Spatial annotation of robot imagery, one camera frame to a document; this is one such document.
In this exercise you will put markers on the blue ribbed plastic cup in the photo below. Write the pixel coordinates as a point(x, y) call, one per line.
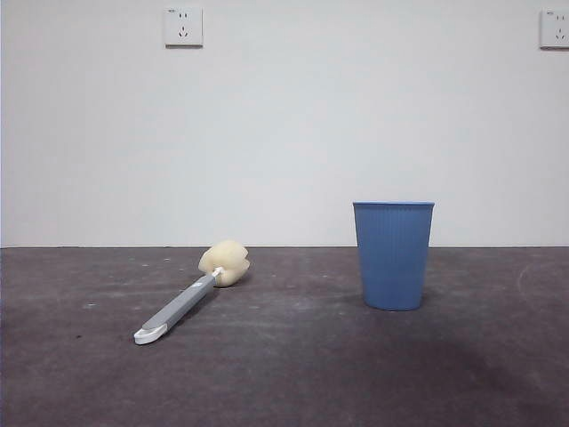
point(393, 262)

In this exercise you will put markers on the white wall socket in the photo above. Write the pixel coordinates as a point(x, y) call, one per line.
point(184, 27)
point(555, 30)

